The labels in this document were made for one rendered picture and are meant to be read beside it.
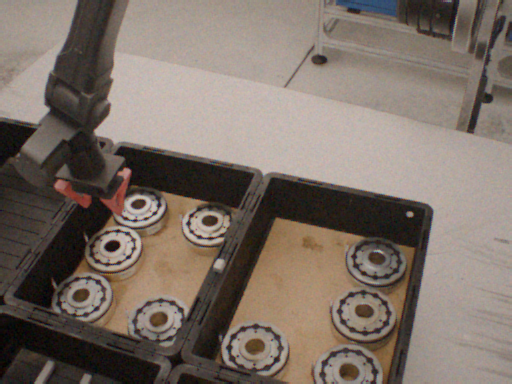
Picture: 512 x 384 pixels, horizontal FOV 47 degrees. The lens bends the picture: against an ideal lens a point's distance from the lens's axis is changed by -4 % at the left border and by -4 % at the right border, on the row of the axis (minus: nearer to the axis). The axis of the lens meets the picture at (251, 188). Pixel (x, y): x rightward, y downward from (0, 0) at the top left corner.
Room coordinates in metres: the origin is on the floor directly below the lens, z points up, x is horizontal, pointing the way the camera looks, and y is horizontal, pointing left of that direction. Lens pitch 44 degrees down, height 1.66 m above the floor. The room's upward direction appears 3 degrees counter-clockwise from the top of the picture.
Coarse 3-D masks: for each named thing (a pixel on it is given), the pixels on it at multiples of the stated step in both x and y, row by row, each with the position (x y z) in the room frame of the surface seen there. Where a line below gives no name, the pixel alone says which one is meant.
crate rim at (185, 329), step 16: (128, 144) 0.89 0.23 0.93; (192, 160) 0.83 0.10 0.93; (208, 160) 0.83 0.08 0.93; (256, 176) 0.78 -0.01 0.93; (240, 208) 0.71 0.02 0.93; (64, 224) 0.69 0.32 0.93; (240, 224) 0.67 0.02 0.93; (48, 240) 0.65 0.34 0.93; (224, 240) 0.64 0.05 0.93; (32, 256) 0.62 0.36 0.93; (224, 256) 0.60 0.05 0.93; (208, 272) 0.57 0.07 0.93; (16, 288) 0.55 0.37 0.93; (208, 288) 0.54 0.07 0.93; (16, 304) 0.52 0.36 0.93; (32, 304) 0.52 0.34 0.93; (192, 304) 0.52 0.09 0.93; (64, 320) 0.49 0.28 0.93; (80, 320) 0.49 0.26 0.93; (192, 320) 0.49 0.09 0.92; (112, 336) 0.46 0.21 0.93; (128, 336) 0.46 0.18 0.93; (176, 336) 0.46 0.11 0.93; (160, 352) 0.44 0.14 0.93; (176, 352) 0.44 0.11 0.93
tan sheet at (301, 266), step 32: (288, 224) 0.76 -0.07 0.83; (288, 256) 0.68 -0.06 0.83; (320, 256) 0.68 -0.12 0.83; (256, 288) 0.61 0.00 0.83; (288, 288) 0.61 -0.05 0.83; (320, 288) 0.61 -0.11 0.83; (288, 320) 0.55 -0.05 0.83; (320, 320) 0.54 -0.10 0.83; (256, 352) 0.49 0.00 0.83; (320, 352) 0.48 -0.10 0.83; (384, 352) 0.48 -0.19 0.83
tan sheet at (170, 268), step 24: (144, 240) 0.73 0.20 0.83; (168, 240) 0.73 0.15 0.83; (144, 264) 0.68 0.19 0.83; (168, 264) 0.67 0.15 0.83; (192, 264) 0.67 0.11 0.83; (120, 288) 0.62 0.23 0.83; (144, 288) 0.62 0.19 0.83; (168, 288) 0.62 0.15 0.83; (192, 288) 0.62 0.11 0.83; (120, 312) 0.57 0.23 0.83
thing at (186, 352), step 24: (264, 192) 0.74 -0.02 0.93; (336, 192) 0.74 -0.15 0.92; (360, 192) 0.73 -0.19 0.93; (432, 216) 0.67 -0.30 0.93; (240, 240) 0.64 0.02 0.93; (216, 288) 0.54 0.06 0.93; (408, 312) 0.48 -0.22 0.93; (192, 336) 0.46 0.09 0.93; (408, 336) 0.44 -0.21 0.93; (192, 360) 0.42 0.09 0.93
